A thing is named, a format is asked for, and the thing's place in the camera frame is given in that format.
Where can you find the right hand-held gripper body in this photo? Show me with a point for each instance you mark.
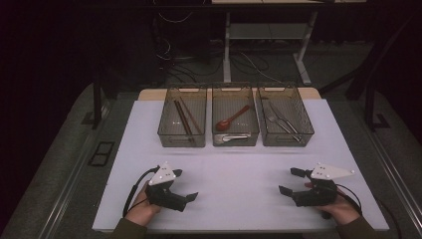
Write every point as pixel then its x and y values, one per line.
pixel 318 195

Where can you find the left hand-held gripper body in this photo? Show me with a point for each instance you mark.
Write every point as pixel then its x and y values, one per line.
pixel 162 195

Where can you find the steel table knife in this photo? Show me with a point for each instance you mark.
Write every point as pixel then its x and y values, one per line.
pixel 285 121

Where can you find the white ceramic spoon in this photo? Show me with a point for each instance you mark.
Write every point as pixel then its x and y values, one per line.
pixel 220 138

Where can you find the black chopstick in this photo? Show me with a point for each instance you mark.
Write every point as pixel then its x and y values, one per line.
pixel 181 116

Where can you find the smoky clear plastic bin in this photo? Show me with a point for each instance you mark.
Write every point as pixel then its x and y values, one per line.
pixel 235 99
pixel 298 109
pixel 169 116

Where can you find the steel fork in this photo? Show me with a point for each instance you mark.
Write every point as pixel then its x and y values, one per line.
pixel 271 118

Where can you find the brown wooden spoon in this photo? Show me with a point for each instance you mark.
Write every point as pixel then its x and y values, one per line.
pixel 224 124

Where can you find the person's left hand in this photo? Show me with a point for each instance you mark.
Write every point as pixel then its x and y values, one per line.
pixel 141 212

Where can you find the person's right hand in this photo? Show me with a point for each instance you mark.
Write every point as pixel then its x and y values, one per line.
pixel 341 210

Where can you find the white table cover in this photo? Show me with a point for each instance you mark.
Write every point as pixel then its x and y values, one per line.
pixel 232 199

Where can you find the black metal stand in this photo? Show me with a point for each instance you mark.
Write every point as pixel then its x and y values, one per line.
pixel 97 99
pixel 370 106

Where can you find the white metal desk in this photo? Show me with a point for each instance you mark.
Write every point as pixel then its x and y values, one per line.
pixel 226 49

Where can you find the metal floor rail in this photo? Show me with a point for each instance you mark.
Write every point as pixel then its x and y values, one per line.
pixel 394 179
pixel 71 184

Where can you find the black rectangular floor frame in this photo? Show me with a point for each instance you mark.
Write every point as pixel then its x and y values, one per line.
pixel 91 161

